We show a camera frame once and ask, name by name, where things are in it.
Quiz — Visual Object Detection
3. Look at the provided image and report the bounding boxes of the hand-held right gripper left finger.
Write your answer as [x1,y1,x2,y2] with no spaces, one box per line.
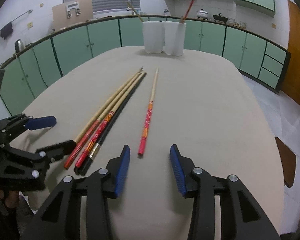
[20,144,131,240]

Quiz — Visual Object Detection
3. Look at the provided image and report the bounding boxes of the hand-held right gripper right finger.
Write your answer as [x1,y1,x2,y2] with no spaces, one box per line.
[170,144,282,240]

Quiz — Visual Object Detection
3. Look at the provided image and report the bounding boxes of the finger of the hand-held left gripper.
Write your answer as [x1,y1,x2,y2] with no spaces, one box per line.
[4,141,77,180]
[0,114,57,141]

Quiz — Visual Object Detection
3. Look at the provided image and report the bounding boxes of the bamboo chopstick red striped end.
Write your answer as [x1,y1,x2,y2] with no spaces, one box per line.
[64,72,142,168]
[181,0,194,24]

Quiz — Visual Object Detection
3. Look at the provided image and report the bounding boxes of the red flowered bamboo chopstick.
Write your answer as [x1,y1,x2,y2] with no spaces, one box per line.
[74,73,144,168]
[137,68,159,159]

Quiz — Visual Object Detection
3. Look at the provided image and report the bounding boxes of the black chopstick gold band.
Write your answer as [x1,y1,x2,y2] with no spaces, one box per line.
[74,72,148,175]

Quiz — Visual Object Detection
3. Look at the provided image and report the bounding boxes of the white two-compartment utensil holder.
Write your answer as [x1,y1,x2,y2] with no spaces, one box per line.
[142,21,187,56]

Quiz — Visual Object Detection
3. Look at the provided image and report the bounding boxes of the person's left hand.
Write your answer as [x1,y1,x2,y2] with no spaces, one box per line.
[0,187,20,220]

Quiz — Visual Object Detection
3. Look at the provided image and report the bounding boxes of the electric kettle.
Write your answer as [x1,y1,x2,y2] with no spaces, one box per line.
[14,39,26,53]

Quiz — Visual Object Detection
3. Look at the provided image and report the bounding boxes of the green lower kitchen cabinets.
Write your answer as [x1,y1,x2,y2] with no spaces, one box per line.
[0,15,292,120]

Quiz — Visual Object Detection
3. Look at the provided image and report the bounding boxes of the dark hanging towel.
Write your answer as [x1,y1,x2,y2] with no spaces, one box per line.
[0,22,14,40]

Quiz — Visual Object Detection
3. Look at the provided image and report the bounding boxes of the brown cardboard board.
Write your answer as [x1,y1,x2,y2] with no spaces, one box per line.
[52,0,93,32]

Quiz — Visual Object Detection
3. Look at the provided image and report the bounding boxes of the black wok with lid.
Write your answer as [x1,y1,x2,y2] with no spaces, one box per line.
[213,13,228,23]

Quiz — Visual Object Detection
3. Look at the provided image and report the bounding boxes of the glass jars on counter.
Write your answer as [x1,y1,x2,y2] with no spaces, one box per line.
[227,17,248,28]

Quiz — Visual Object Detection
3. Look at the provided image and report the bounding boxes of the brown wooden door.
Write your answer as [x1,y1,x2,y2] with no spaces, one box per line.
[281,0,300,108]

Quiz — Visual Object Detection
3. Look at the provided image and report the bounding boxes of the metal towel rail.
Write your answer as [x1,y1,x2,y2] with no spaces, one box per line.
[0,9,33,34]

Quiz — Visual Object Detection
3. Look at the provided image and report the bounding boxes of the white wall-mount water purifier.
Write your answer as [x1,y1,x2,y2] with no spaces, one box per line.
[65,2,81,18]

